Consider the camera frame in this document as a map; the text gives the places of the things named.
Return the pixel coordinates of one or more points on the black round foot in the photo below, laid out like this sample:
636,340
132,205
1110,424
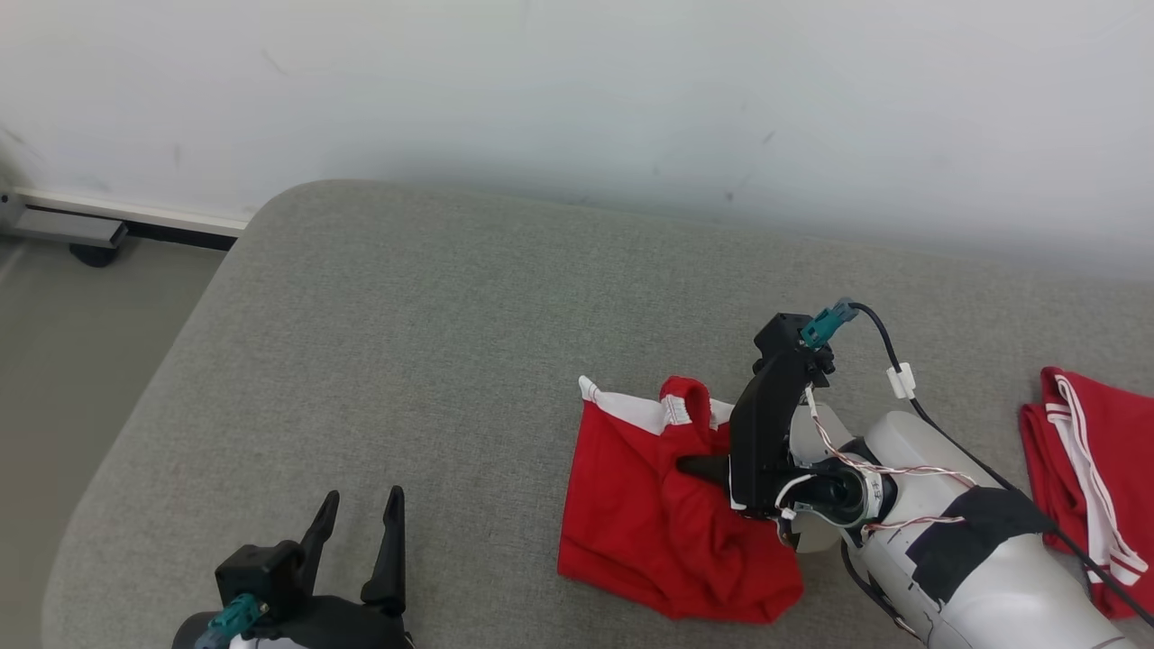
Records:
95,256

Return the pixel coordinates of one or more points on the grey fabric sofa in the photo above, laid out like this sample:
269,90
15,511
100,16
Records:
406,342

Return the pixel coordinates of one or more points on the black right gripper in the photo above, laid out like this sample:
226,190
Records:
762,442

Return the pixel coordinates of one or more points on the red shorts with white panels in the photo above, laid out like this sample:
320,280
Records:
631,523

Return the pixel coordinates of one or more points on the grey metal floor bar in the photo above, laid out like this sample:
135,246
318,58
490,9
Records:
63,227

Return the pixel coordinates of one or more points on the red basketball jersey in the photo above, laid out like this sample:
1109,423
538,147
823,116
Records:
1118,451

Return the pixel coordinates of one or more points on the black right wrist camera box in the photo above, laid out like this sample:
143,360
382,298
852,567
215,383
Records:
784,338

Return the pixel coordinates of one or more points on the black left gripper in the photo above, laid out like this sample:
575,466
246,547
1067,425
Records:
334,626

